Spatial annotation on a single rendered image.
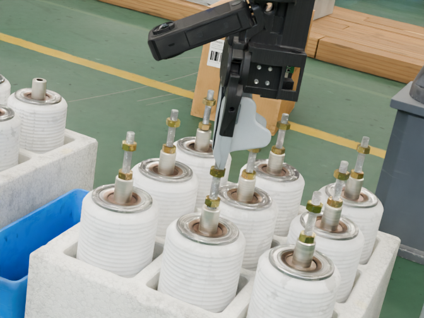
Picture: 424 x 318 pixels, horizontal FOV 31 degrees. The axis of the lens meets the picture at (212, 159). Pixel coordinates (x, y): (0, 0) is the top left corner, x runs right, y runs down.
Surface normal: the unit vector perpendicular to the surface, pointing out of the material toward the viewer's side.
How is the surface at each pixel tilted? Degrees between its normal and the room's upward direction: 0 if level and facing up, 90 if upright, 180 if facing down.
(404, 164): 90
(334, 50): 90
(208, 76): 89
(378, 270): 0
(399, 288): 0
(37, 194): 90
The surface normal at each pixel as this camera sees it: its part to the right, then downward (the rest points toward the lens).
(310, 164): 0.16, -0.91
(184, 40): 0.05, 0.42
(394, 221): -0.43, 0.27
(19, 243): 0.90, 0.25
